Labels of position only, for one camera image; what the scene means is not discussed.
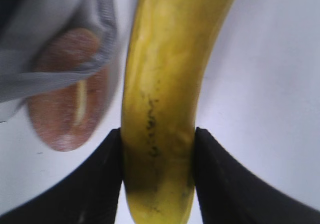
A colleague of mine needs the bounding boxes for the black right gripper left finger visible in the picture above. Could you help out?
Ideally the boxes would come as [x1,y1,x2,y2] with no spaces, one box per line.
[0,129,123,224]

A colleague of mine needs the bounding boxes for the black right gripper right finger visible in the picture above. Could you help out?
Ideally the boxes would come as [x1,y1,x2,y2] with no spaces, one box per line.
[193,128,320,224]

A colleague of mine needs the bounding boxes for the brown bread roll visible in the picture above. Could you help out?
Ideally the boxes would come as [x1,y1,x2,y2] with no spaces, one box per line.
[27,28,108,152]

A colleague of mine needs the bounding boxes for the yellow banana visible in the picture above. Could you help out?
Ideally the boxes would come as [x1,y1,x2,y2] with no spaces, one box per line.
[120,0,234,224]

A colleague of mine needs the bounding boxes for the navy and white lunch bag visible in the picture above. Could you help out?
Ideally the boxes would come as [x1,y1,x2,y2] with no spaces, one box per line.
[0,0,118,122]

